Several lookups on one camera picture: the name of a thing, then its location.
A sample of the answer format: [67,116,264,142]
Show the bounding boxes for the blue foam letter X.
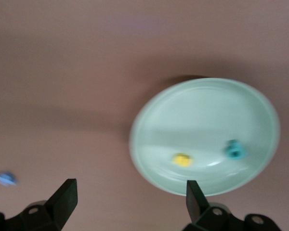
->
[0,170,20,187]

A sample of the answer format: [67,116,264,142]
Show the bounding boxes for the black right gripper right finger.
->
[183,180,284,231]

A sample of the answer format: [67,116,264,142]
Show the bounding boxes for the brown table cover mat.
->
[0,0,289,231]

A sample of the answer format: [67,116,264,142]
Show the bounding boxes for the green plate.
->
[129,77,281,197]

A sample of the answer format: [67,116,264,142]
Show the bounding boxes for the teal foam number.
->
[223,139,246,161]

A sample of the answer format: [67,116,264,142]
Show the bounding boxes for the yellow foam number 2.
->
[171,153,194,168]

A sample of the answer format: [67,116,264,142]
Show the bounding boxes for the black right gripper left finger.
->
[0,178,78,231]

